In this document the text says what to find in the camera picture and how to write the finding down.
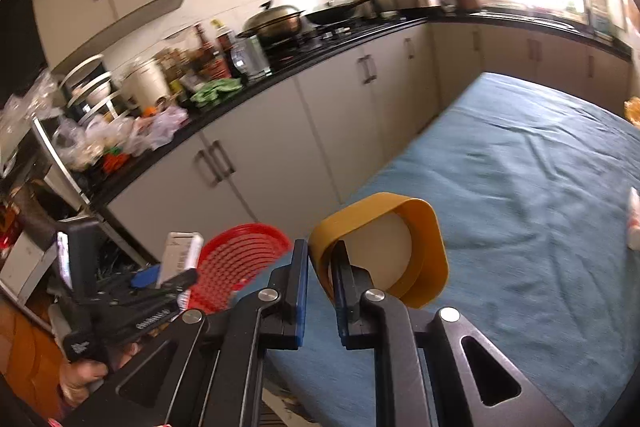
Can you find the yellow cap sauce bottle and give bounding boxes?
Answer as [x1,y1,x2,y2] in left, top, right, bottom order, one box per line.
[212,19,240,75]

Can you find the grey base cabinets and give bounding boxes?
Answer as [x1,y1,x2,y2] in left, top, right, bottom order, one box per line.
[107,19,633,258]

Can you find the person's left hand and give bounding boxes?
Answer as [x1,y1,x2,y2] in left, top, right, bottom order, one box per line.
[60,342,146,408]

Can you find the steel lidded wok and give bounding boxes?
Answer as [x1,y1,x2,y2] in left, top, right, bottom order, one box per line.
[237,4,306,40]

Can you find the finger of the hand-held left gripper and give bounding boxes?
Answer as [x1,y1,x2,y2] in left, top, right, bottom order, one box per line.
[131,264,163,290]
[150,269,199,303]

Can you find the small white barcode box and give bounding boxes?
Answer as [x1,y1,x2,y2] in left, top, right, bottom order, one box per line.
[157,232,204,288]

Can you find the chrome rail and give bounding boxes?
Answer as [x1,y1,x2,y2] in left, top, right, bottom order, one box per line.
[32,117,101,218]

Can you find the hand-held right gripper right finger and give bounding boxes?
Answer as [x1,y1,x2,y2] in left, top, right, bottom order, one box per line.
[330,240,576,427]

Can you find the black kitchen countertop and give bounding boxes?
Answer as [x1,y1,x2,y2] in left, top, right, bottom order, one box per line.
[75,7,633,208]

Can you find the pile of plastic bags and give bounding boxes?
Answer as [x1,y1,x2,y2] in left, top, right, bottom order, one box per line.
[52,107,191,170]

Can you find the gas stove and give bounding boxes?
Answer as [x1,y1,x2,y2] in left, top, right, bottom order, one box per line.
[265,19,396,58]

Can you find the red plastic basket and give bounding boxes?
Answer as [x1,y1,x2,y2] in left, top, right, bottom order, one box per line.
[187,223,293,313]

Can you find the blue tablecloth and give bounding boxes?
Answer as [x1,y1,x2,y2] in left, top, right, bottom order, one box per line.
[260,72,640,427]

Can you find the green cloth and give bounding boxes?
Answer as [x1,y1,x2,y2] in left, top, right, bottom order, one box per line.
[190,78,243,108]

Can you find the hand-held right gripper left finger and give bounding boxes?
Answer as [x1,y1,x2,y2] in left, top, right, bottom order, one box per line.
[62,238,309,427]

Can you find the white tiered dish rack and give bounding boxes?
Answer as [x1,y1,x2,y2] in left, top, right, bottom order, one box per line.
[60,54,126,118]

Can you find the crumpled clear plastic bags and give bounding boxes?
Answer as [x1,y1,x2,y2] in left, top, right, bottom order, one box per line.
[0,72,61,158]

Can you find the yellow tape roll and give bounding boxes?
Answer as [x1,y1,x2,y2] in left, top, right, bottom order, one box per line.
[309,193,449,309]

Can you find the black wok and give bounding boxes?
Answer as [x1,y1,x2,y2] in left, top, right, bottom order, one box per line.
[305,0,376,22]

